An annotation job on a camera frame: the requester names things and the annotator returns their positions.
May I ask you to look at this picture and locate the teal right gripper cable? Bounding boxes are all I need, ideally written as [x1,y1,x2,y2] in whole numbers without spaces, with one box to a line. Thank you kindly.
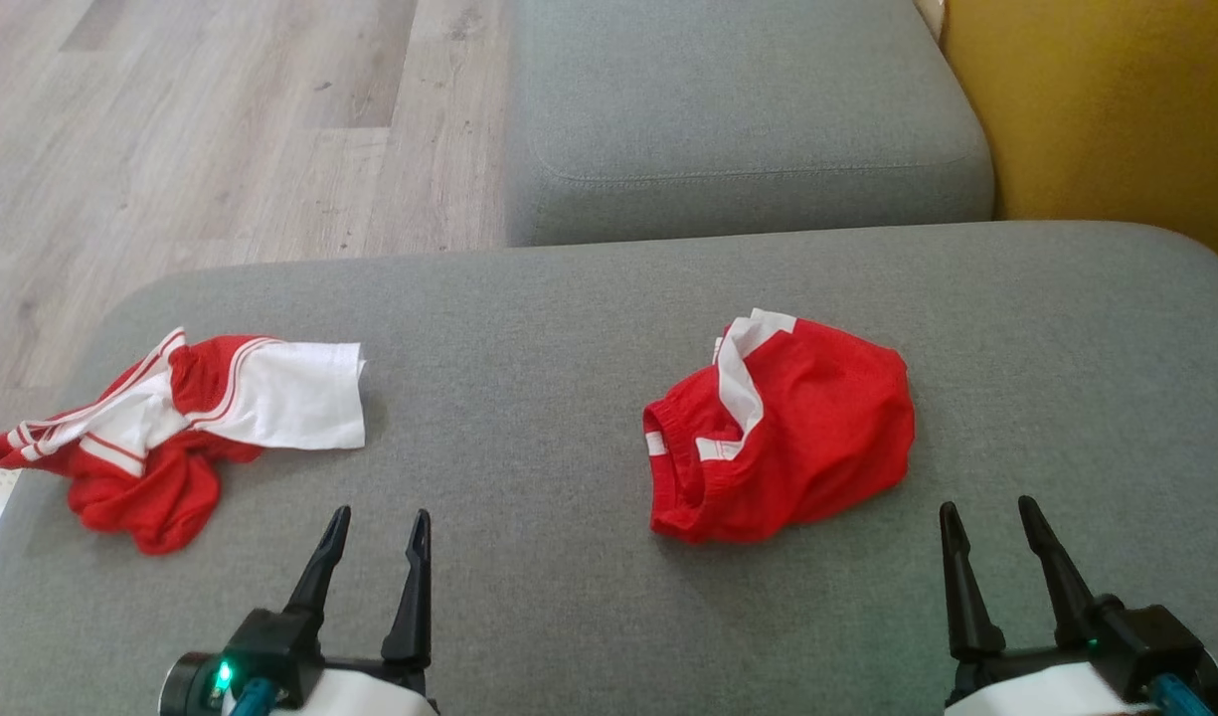
[1149,673,1214,716]

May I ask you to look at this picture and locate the red shorts with white stripe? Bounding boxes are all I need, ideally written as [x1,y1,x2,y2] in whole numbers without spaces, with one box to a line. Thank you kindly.
[642,308,917,545]

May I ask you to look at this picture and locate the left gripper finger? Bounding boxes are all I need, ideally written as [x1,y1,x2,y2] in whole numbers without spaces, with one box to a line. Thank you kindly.
[283,505,353,623]
[381,509,434,668]

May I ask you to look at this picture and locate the yellow sofa backrest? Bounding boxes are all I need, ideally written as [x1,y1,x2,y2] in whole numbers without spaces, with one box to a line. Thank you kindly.
[942,0,1218,274]

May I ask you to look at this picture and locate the teal left gripper cable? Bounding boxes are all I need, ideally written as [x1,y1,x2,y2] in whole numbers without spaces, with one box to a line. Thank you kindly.
[228,677,277,716]

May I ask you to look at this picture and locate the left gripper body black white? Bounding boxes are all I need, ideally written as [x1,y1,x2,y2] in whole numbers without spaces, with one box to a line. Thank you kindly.
[158,608,440,716]

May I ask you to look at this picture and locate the teal gripper cable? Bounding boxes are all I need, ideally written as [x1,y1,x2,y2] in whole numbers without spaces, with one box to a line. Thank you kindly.
[228,677,277,716]
[1149,673,1214,716]

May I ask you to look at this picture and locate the red and white shirt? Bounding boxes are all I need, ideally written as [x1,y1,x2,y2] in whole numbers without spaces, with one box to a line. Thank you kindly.
[0,327,368,556]

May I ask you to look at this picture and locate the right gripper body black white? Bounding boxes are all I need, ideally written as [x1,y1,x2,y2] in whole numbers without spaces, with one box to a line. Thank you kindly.
[946,595,1218,716]

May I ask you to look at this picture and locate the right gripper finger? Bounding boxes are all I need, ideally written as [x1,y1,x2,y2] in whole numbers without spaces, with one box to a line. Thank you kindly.
[1017,495,1099,648]
[939,501,1007,660]

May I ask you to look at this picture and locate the long grey sofa seat cushion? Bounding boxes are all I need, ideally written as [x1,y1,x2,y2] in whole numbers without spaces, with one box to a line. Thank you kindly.
[506,0,996,248]

